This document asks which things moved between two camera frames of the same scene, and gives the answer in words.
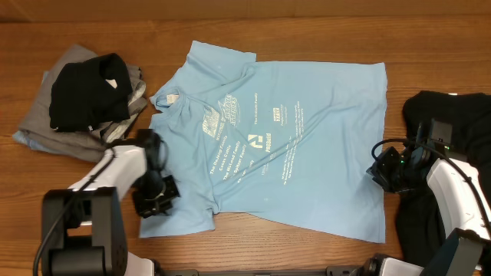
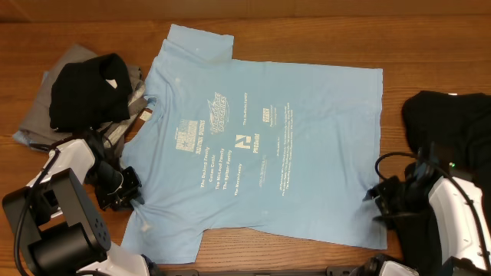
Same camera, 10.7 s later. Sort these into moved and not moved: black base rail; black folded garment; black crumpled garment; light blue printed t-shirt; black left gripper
Moved: black left gripper; light blue printed t-shirt
Not moved: black crumpled garment; black folded garment; black base rail
